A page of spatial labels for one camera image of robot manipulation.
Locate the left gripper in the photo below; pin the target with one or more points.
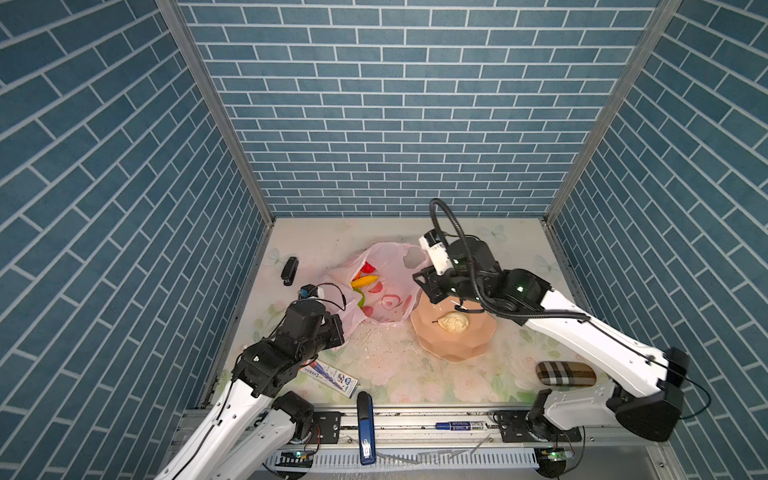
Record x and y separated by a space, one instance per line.
334 324

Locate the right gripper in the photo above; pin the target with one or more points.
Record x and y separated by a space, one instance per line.
429 285

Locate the cream fake pear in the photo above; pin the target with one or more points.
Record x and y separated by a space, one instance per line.
453 322

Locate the peach scalloped bowl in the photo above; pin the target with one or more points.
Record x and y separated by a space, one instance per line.
451 334

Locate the pink plastic bag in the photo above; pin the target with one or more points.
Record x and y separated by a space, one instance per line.
390 300

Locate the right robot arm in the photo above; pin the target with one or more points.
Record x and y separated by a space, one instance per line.
644 391

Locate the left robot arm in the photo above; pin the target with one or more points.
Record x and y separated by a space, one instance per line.
251 419

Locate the yellow fake banana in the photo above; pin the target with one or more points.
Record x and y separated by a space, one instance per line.
363 281

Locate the red fake apple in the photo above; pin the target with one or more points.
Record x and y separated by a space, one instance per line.
367 269

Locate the toothpaste box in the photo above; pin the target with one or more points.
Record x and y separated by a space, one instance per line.
333 378

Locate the black stapler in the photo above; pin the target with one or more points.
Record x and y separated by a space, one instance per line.
289 271

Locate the blue stapler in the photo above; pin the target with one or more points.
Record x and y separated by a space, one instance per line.
366 429

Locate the plaid glasses case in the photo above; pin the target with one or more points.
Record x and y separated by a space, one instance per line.
566 374

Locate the blue marker pen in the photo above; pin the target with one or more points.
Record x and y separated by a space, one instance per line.
461 426

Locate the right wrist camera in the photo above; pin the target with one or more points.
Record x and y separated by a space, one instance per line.
437 252

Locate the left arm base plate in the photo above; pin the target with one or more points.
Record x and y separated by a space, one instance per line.
324 428

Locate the aluminium front rail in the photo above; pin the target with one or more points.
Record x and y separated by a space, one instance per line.
414 427

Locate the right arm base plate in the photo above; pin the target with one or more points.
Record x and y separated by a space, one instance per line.
516 427

